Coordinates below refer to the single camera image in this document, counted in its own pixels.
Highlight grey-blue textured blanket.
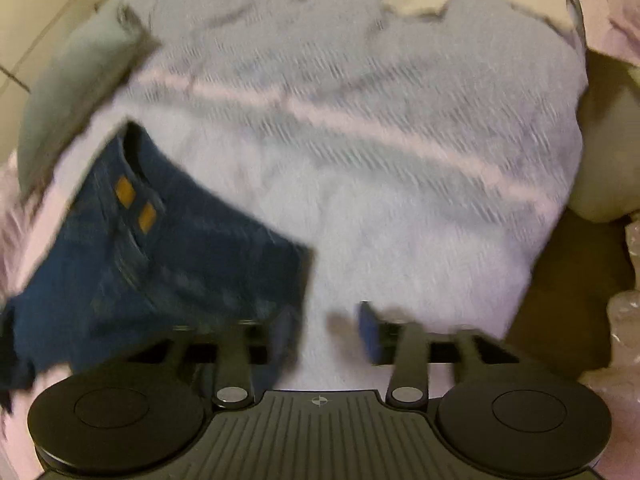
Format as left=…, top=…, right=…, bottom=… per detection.
left=50, top=0, right=588, bottom=393

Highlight clear plastic bag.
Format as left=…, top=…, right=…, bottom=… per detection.
left=602, top=287, right=640, bottom=401

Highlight blue denim jeans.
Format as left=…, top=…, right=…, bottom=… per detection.
left=0, top=120, right=315, bottom=411

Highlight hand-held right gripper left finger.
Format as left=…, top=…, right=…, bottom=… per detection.
left=125, top=304, right=303, bottom=409

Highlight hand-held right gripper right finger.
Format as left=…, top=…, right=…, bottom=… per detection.
left=356, top=301, right=522, bottom=409

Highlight grey-blue pillow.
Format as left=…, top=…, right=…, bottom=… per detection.
left=17, top=2, right=161, bottom=192

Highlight cream cushion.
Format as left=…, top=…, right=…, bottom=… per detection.
left=570, top=47, right=640, bottom=223

